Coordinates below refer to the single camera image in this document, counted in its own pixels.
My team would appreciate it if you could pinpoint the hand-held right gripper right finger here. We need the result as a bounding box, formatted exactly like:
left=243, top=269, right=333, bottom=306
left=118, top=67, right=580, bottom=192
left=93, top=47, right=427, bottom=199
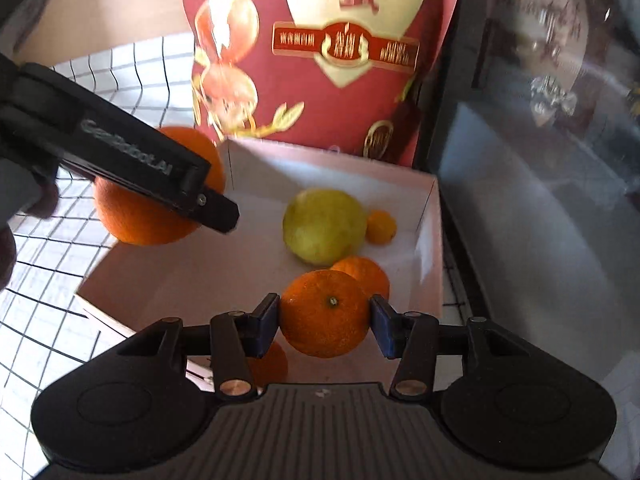
left=369, top=294, right=526, bottom=401

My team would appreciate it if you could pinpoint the large orange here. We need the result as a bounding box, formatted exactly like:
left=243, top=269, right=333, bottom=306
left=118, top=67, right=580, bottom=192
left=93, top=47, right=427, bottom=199
left=93, top=126, right=227, bottom=247

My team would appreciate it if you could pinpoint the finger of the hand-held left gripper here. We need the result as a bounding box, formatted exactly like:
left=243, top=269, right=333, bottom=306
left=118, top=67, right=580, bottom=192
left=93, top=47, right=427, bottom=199
left=187, top=187, right=240, bottom=234

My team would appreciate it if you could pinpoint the person's left hand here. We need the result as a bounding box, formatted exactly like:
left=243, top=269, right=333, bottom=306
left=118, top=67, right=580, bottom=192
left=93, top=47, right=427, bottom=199
left=0, top=175, right=59, bottom=291

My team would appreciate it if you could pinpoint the red snack bag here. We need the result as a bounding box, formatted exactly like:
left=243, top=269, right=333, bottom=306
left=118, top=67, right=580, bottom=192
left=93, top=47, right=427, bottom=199
left=182, top=0, right=468, bottom=168

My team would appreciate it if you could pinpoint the green guava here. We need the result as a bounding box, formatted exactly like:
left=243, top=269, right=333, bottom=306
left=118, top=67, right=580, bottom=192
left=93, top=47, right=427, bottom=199
left=282, top=188, right=369, bottom=267

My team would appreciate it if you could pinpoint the pink cardboard box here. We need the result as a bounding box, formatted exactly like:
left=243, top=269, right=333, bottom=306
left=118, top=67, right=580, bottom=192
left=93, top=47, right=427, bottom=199
left=75, top=137, right=445, bottom=391

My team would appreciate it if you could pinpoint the glass-sided computer case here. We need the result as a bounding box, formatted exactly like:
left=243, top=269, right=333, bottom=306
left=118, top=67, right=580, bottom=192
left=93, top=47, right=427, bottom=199
left=412, top=0, right=640, bottom=391

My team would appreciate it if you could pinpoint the small orange kumquat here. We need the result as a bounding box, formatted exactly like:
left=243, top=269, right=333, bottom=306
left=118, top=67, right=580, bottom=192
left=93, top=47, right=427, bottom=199
left=365, top=210, right=398, bottom=246

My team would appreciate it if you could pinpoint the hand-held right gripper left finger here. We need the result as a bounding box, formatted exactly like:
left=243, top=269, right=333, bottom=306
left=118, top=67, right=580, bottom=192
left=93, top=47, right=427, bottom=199
left=120, top=292, right=282, bottom=401

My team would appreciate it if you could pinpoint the small orange mandarin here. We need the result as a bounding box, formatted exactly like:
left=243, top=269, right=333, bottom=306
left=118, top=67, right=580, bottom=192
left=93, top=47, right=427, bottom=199
left=280, top=270, right=373, bottom=359

